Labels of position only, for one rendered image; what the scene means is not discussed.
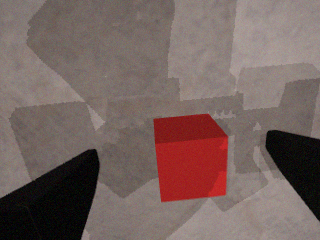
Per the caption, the red block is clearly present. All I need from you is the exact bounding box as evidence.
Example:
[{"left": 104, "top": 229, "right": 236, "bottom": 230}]
[{"left": 154, "top": 114, "right": 228, "bottom": 202}]

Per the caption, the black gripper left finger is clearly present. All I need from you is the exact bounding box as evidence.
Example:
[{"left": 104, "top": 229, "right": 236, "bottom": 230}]
[{"left": 0, "top": 149, "right": 100, "bottom": 240}]

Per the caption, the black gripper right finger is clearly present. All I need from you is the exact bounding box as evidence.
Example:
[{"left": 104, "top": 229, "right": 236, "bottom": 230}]
[{"left": 266, "top": 130, "right": 320, "bottom": 222}]

